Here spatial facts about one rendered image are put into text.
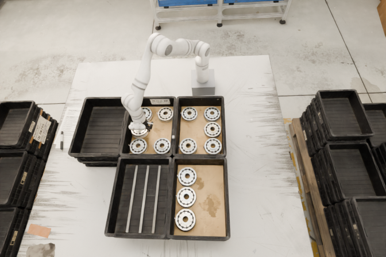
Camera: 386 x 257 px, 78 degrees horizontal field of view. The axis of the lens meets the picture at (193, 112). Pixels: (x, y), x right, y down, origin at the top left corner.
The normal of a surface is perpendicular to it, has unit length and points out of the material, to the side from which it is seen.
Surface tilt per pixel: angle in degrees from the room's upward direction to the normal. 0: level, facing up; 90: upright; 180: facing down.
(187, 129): 0
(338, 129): 0
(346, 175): 0
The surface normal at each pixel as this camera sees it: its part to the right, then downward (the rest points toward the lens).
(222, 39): -0.06, -0.50
